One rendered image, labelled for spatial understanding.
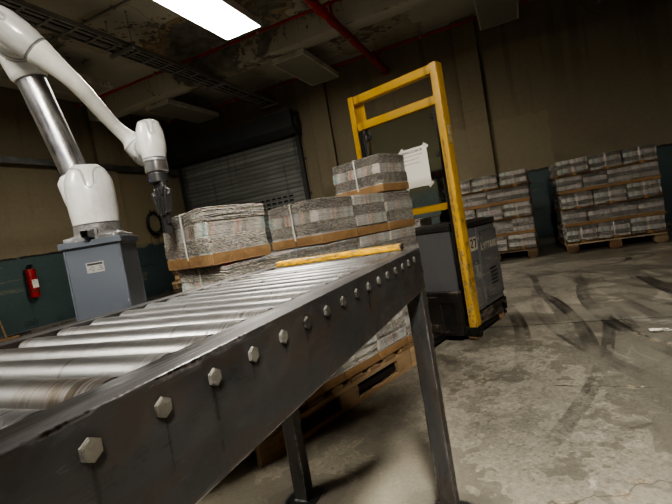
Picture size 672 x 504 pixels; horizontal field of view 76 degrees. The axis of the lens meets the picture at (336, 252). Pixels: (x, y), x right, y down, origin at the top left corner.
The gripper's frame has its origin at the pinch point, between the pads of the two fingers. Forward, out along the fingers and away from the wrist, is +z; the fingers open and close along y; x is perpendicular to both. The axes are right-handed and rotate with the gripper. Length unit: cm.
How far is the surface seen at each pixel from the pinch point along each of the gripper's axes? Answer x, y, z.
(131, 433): 74, -129, 26
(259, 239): -30.1, -17.7, 12.1
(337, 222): -81, -18, 10
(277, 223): -68, 13, 5
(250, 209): -27.6, -18.5, -0.8
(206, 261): -6.1, -13.2, 17.1
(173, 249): -6.8, 11.8, 10.1
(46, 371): 73, -106, 23
